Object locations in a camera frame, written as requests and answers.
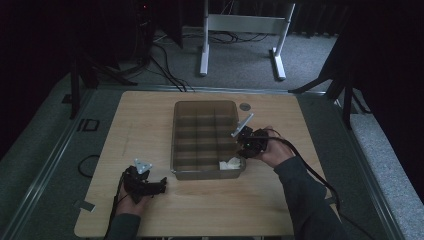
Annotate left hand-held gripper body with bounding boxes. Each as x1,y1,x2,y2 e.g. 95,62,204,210
123,158,162,205

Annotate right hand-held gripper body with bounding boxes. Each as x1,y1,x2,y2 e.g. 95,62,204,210
231,112,270,160

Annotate white cloth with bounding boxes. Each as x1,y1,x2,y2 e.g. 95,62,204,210
218,156,242,171

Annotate brown translucent compartment box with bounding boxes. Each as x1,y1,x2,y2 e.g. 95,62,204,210
170,100,247,182

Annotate person's left hand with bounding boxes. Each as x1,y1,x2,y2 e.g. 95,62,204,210
114,166,152,218

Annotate person's right hand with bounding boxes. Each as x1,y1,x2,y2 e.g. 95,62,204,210
255,125,296,169

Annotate grey tape piece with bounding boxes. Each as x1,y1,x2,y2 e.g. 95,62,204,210
73,199,97,214

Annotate black tripod stand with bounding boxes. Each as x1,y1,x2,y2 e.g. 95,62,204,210
68,46,138,120
288,31,372,131

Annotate white metal stand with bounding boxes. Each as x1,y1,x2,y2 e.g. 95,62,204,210
199,0,297,82

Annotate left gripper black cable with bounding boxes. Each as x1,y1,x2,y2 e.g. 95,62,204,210
103,171,129,240

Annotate black cable loop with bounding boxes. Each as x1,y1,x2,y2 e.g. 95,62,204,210
77,154,101,179

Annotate black floor cables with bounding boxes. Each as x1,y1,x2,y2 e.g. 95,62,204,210
146,29,272,93

